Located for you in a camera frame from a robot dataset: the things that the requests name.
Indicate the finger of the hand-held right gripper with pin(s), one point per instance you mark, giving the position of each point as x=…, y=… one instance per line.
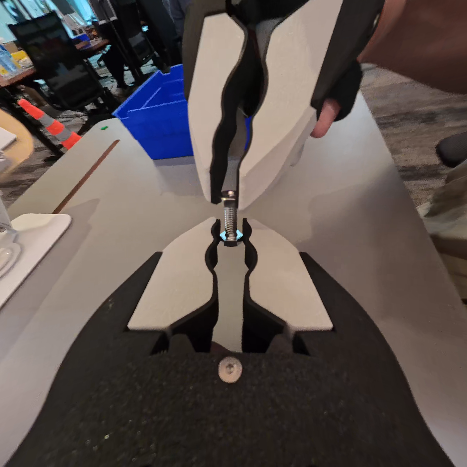
x=208, y=95
x=284, y=95

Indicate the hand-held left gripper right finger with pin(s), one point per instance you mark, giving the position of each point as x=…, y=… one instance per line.
x=288, y=292

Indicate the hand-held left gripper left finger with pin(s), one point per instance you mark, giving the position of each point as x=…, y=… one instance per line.
x=171, y=292

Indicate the blue storage bin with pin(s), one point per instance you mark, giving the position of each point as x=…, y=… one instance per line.
x=157, y=117

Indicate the silver hex nut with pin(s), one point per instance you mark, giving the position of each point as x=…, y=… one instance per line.
x=231, y=235

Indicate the silver bolt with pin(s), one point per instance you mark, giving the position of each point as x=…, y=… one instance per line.
x=229, y=208

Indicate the person's right forearm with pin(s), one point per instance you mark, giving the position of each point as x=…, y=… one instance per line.
x=430, y=44

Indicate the person's right hand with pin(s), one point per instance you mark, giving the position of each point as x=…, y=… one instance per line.
x=325, y=120

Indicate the black office chair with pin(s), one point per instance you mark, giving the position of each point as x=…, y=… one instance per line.
x=452, y=149
x=58, y=66

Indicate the white document stand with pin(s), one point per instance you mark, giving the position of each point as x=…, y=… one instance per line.
x=25, y=248

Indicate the orange striped traffic cone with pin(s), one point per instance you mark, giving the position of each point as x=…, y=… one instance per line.
x=47, y=124

